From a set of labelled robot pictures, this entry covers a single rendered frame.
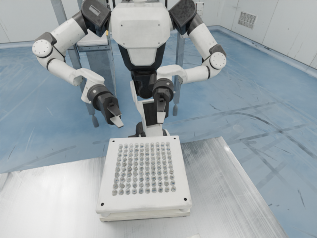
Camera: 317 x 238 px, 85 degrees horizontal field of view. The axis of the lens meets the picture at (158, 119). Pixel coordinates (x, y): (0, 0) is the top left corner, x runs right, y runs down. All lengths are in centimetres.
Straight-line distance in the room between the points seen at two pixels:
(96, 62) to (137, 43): 111
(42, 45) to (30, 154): 147
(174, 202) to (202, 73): 58
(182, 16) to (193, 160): 64
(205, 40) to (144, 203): 73
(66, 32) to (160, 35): 41
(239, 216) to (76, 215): 46
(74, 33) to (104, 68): 107
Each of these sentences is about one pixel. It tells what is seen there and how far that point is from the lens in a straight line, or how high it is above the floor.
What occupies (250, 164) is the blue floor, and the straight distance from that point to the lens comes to 194.
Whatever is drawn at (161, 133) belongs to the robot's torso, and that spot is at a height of 67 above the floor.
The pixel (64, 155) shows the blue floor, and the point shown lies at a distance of 202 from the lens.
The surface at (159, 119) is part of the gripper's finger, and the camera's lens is 64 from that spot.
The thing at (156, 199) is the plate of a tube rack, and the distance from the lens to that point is 50.
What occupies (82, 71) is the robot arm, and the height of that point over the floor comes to 110.
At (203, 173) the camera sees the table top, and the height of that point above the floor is 90.
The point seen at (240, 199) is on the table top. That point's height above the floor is 90.
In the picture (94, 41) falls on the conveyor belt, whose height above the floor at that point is 93.
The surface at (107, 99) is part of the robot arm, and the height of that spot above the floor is 108.
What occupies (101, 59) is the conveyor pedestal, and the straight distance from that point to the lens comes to 194.
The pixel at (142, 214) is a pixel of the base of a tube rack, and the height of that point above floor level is 92.
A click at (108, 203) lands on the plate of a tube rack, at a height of 97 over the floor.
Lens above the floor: 142
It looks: 41 degrees down
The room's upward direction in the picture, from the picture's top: straight up
